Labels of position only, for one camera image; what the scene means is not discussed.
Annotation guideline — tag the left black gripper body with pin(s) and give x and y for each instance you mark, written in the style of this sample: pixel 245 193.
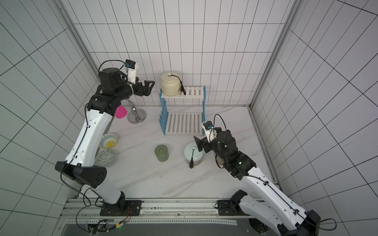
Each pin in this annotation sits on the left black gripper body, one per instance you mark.
pixel 138 89

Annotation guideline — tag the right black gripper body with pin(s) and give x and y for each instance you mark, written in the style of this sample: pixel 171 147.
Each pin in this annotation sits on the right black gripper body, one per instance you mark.
pixel 204 144

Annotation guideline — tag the light blue tea canister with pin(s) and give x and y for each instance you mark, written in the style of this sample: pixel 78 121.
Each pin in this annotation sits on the light blue tea canister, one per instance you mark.
pixel 193 155

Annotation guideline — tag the green ceramic tea canister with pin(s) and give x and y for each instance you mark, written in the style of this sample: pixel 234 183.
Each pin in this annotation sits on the green ceramic tea canister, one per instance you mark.
pixel 161 152

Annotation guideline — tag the brown ceramic tea canister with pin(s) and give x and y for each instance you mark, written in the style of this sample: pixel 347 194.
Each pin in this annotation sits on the brown ceramic tea canister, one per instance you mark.
pixel 219 162

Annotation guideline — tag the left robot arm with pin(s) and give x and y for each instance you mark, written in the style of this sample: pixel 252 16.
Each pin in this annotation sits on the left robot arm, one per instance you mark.
pixel 79 166

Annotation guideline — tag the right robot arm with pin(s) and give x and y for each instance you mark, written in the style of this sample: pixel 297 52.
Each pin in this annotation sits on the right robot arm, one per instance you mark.
pixel 278 212

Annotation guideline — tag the cream ceramic tea canister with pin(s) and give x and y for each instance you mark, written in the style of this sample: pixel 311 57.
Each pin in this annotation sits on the cream ceramic tea canister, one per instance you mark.
pixel 171 84

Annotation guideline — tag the blue white wooden shelf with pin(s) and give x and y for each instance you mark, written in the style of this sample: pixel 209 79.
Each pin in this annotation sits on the blue white wooden shelf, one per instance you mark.
pixel 183 114

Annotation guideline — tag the chrome glass holder stand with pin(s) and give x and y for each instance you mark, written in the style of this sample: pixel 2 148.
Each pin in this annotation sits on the chrome glass holder stand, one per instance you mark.
pixel 137 116

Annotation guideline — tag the pink plastic wine glass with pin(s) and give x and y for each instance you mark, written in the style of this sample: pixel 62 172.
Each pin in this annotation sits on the pink plastic wine glass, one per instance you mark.
pixel 121 112

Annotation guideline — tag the yellow blue patterned bowl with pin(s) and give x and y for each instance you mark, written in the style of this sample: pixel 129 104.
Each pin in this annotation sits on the yellow blue patterned bowl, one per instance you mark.
pixel 108 141

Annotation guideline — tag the green patterned bowl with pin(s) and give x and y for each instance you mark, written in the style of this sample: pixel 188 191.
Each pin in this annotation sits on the green patterned bowl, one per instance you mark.
pixel 105 158

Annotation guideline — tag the right base wiring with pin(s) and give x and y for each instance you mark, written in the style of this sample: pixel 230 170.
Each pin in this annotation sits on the right base wiring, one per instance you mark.
pixel 260 225

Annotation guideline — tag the base wiring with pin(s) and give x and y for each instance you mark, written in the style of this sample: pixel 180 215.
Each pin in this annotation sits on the base wiring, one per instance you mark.
pixel 260 225
pixel 100 221

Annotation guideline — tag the left base wiring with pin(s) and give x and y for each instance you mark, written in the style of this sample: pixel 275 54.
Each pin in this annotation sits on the left base wiring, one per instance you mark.
pixel 100 221

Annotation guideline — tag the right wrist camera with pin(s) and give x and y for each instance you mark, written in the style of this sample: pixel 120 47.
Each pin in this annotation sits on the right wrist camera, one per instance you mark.
pixel 208 128

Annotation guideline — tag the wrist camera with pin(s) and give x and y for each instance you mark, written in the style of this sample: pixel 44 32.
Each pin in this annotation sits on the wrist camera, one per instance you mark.
pixel 208 128
pixel 131 68

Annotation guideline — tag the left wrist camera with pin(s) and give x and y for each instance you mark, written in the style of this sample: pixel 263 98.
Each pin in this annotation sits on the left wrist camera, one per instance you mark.
pixel 131 68

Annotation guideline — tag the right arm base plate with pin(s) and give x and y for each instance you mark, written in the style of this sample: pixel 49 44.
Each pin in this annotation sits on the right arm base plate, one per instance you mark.
pixel 228 208

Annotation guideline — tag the aluminium mounting rail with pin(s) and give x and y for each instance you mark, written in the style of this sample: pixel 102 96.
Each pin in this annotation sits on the aluminium mounting rail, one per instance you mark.
pixel 152 211

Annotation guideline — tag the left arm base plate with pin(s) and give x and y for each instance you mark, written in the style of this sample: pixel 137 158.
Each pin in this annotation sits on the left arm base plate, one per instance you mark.
pixel 122 208

